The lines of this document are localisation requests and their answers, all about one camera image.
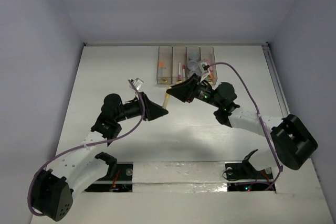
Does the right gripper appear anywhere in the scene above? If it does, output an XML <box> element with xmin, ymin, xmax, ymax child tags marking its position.
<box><xmin>166</xmin><ymin>74</ymin><xmax>222</xmax><ymax>109</ymax></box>

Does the yellow highlighter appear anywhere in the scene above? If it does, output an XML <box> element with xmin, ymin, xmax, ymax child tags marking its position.
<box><xmin>162</xmin><ymin>94</ymin><xmax>170</xmax><ymax>109</ymax></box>

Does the clear jar of paper clips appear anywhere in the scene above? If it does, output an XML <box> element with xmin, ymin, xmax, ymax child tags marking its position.
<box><xmin>187</xmin><ymin>60</ymin><xmax>199</xmax><ymax>70</ymax></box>

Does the orange clear highlighter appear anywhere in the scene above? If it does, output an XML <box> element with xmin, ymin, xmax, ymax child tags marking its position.
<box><xmin>157</xmin><ymin>61</ymin><xmax>164</xmax><ymax>78</ymax></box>

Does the yellow highlighter cap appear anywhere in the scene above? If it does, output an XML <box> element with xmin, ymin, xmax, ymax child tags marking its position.
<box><xmin>165</xmin><ymin>87</ymin><xmax>172</xmax><ymax>98</ymax></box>

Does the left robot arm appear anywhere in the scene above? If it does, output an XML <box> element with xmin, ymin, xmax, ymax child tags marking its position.
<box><xmin>27</xmin><ymin>92</ymin><xmax>169</xmax><ymax>221</ymax></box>

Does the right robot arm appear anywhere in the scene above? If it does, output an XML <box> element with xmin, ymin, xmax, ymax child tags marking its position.
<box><xmin>166</xmin><ymin>75</ymin><xmax>318</xmax><ymax>178</ymax></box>

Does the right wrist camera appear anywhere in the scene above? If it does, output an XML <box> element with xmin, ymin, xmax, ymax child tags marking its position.
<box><xmin>198</xmin><ymin>61</ymin><xmax>211</xmax><ymax>82</ymax></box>

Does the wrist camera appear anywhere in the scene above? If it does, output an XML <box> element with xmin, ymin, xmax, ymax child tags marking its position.
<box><xmin>129</xmin><ymin>78</ymin><xmax>144</xmax><ymax>91</ymax></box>
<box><xmin>198</xmin><ymin>61</ymin><xmax>211</xmax><ymax>82</ymax></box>

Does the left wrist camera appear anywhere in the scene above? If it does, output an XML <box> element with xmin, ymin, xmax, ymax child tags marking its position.
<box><xmin>129</xmin><ymin>78</ymin><xmax>144</xmax><ymax>91</ymax></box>

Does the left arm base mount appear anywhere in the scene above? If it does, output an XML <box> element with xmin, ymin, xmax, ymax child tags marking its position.
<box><xmin>85</xmin><ymin>163</ymin><xmax>133</xmax><ymax>193</ymax></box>

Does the aluminium rail right edge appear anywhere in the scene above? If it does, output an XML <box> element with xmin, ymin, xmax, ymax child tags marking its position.
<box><xmin>261</xmin><ymin>43</ymin><xmax>290</xmax><ymax>117</ymax></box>

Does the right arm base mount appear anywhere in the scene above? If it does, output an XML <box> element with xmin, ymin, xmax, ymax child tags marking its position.
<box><xmin>222</xmin><ymin>163</ymin><xmax>275</xmax><ymax>192</ymax></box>

